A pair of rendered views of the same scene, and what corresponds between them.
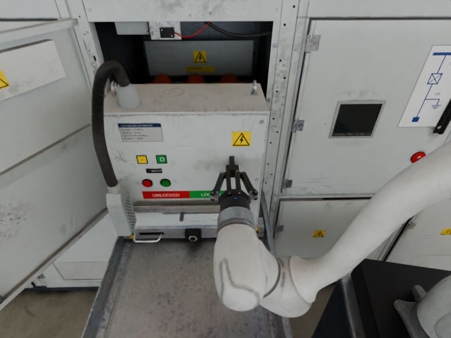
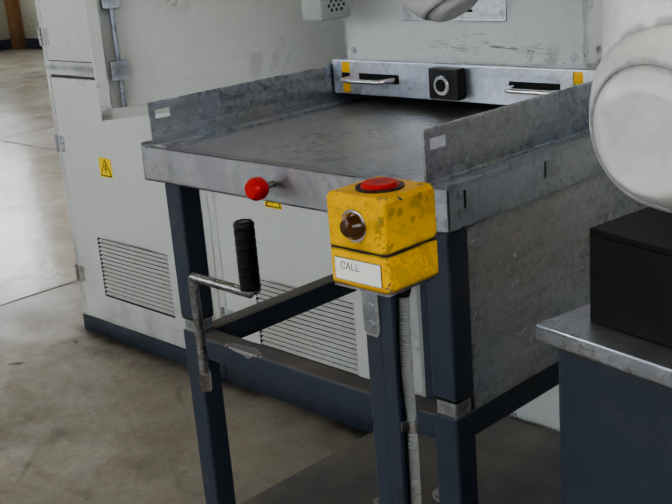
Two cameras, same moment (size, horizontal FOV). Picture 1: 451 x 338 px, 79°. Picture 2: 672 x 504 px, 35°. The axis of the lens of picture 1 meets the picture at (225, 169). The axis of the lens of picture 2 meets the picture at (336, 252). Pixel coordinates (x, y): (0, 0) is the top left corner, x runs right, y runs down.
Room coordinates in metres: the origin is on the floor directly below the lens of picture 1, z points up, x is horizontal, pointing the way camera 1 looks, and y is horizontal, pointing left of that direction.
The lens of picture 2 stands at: (-0.65, -1.01, 1.16)
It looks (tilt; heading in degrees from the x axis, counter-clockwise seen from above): 17 degrees down; 47
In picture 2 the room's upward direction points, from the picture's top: 5 degrees counter-clockwise
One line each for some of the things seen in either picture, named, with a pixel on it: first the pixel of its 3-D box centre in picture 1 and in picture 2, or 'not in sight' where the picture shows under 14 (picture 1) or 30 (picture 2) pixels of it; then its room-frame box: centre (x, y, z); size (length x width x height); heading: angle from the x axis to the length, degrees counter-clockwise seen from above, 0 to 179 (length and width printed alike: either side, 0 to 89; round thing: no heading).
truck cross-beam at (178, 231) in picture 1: (193, 227); (460, 80); (0.71, 0.12, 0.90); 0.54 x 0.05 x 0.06; 91
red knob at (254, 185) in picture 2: not in sight; (261, 187); (0.26, 0.11, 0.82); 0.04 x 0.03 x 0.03; 1
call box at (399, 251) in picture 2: not in sight; (382, 234); (0.10, -0.27, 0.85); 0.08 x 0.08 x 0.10; 1
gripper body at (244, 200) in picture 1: (234, 203); not in sight; (0.50, -0.02, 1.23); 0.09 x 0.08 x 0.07; 1
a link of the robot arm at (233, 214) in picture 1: (235, 225); not in sight; (0.43, -0.02, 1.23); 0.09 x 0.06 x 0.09; 91
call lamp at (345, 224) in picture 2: not in sight; (349, 227); (0.05, -0.27, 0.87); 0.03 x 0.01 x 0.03; 91
